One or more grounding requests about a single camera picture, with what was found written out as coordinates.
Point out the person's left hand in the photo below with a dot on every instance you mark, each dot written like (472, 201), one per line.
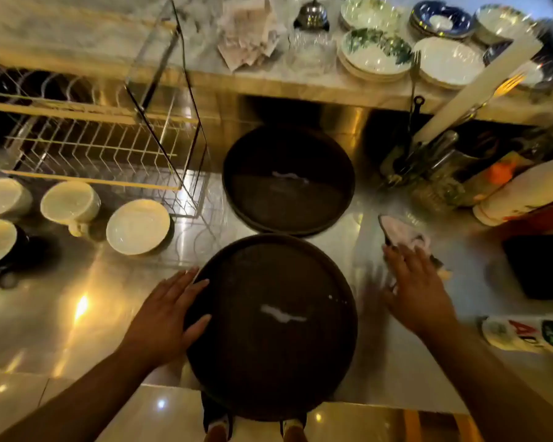
(161, 317)

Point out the person's right hand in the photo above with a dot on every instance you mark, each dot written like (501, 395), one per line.
(419, 294)

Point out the white saucer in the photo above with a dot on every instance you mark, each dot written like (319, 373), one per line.
(138, 226)

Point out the dark round tray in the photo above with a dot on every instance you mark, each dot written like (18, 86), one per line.
(285, 197)
(276, 363)

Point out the person's right forearm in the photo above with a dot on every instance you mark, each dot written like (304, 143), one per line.
(488, 391)

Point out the person's left forearm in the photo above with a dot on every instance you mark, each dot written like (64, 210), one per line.
(73, 405)

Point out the person's left leg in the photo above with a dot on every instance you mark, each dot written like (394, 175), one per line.
(215, 435)

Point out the person's leg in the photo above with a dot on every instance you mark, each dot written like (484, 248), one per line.
(295, 435)
(215, 435)

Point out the person's right leg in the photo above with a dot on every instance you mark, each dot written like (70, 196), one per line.
(295, 435)

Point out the patterned drinking glass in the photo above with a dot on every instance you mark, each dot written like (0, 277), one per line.
(435, 195)

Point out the black shoe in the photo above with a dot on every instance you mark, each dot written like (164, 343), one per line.
(209, 407)
(299, 417)

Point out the white bottle green cap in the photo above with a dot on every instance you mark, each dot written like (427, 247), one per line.
(520, 333)

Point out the black box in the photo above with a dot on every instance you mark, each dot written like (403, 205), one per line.
(539, 266)

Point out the orange cap bottle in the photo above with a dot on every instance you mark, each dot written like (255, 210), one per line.
(500, 174)

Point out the red orange bottle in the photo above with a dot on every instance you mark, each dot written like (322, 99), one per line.
(544, 218)

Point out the white squeeze bottle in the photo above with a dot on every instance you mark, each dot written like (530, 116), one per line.
(525, 190)

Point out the gold fork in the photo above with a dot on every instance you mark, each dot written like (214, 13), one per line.
(509, 85)

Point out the silver fork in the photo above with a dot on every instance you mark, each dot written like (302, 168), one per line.
(414, 64)

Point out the stack of plain white plates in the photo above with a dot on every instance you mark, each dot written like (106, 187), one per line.
(447, 64)

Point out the stack of leaf print plates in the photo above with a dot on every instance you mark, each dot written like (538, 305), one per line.
(373, 55)

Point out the stack of blue rim plates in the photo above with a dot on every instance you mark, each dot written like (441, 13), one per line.
(541, 73)

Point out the stack of glass bowls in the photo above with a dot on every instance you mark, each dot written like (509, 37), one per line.
(311, 52)

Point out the stack of patterned rim plates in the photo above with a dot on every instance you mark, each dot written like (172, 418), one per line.
(502, 22)

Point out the stack of pale green plates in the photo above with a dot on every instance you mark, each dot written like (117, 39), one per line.
(368, 12)

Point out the paper receipts on spike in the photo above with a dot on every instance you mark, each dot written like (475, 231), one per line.
(249, 32)

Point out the silver call bell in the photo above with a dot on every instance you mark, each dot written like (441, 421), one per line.
(311, 16)

